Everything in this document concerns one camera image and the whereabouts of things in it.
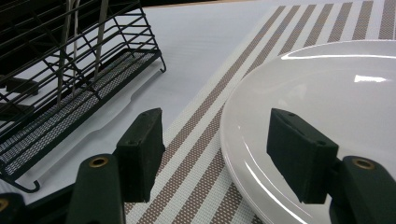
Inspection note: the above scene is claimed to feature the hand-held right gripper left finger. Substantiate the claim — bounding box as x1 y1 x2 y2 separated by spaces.
65 107 166 224

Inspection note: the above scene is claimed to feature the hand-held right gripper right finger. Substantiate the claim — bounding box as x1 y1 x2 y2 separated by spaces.
266 107 396 224

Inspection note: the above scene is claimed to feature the black wire cutlery basket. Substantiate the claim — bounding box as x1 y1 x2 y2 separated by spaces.
0 0 167 194

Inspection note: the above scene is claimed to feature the silver cutlery piece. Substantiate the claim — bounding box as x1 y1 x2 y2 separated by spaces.
71 0 81 98
92 0 110 81
55 0 73 108

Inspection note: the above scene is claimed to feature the white ceramic plate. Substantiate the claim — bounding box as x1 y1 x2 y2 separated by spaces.
219 39 396 224

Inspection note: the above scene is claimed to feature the striped woven placemat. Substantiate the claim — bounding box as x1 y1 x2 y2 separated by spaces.
124 0 396 224

